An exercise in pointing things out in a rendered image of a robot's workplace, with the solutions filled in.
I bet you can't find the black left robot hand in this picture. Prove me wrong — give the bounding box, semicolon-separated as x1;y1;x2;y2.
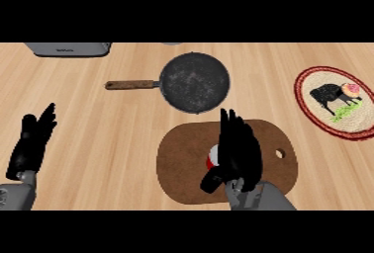
5;102;60;182

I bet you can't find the brown wooden cutting board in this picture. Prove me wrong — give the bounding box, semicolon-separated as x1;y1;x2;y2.
156;119;301;206

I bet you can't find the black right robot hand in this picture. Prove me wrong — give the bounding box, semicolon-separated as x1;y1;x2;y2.
199;108;265;195

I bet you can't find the oval placemat with sheep print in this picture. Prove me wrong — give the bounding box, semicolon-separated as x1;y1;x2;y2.
293;65;374;141

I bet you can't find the black pan with wooden handle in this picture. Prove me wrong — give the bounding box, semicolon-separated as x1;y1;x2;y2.
104;51;231;115

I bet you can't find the grey appliance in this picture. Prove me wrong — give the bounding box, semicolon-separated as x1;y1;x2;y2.
24;42;114;58

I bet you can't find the red and white can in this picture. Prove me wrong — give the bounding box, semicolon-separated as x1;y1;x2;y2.
204;144;221;171

